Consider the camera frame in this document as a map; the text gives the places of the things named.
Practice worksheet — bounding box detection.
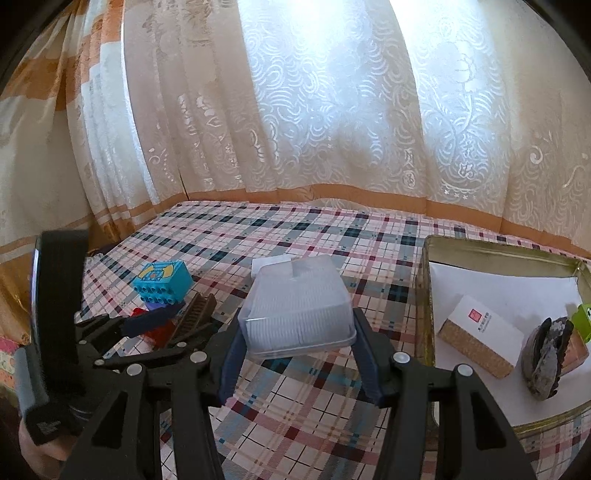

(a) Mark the red toy brick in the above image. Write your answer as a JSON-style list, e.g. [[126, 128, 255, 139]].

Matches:
[[131, 306, 176, 350]]

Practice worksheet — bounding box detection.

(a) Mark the purple toy block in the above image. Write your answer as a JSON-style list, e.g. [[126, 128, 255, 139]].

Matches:
[[144, 296, 184, 310]]

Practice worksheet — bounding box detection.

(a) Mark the cyan toy block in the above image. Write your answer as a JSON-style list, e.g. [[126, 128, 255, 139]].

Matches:
[[131, 261, 192, 302]]

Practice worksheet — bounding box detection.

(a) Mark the clear plastic box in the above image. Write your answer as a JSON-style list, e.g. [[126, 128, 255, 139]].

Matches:
[[238, 255, 356, 360]]

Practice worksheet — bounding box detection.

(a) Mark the orange floral cardboard box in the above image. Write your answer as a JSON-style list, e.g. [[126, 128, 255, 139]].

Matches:
[[561, 329, 589, 376]]

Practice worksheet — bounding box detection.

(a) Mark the person's left hand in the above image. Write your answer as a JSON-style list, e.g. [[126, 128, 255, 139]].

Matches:
[[18, 420, 77, 479]]

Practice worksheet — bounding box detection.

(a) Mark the brown hair comb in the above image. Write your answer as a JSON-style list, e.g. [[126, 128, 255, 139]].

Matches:
[[167, 293, 216, 347]]

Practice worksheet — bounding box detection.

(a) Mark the small white box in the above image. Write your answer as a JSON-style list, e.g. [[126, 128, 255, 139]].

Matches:
[[250, 254, 294, 278]]

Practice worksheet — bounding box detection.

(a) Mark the white cork card box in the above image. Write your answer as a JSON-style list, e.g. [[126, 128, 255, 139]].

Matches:
[[438, 295, 525, 379]]

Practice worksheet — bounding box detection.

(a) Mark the dark speckled hair claw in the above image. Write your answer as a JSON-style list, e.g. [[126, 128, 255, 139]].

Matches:
[[521, 317, 574, 401]]

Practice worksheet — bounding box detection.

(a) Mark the plaid tablecloth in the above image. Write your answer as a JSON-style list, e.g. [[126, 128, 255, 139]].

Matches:
[[75, 199, 591, 480]]

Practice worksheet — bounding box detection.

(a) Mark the gold tin tray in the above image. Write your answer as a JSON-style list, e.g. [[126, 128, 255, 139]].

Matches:
[[415, 235, 590, 437]]

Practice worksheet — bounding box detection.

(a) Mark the green toy block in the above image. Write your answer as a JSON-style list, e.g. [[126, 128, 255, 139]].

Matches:
[[571, 303, 591, 343]]

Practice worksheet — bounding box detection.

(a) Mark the cream lace curtain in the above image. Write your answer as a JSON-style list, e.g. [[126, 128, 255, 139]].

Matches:
[[1, 1, 590, 343]]

